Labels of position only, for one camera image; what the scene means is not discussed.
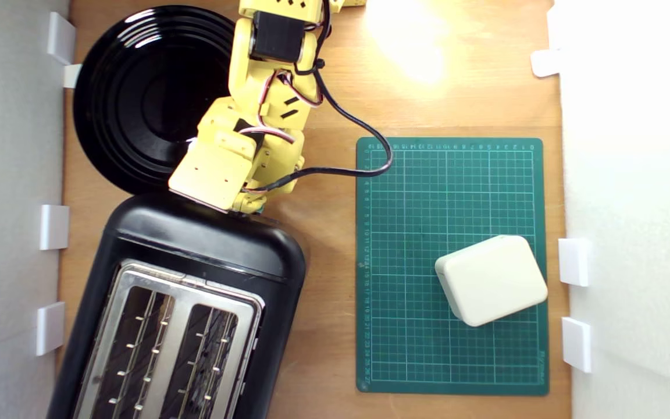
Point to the black two-slot toaster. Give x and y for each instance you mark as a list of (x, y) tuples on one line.
[(207, 244)]

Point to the black ridged plate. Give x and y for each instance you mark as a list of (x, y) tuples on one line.
[(137, 99)]

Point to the green cutting mat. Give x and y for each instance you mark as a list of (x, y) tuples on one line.
[(422, 233)]

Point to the white block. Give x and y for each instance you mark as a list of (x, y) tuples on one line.
[(492, 279)]

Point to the white wall clip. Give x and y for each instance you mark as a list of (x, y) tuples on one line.
[(577, 344), (54, 227), (574, 262), (545, 63), (71, 75), (50, 327), (60, 38)]

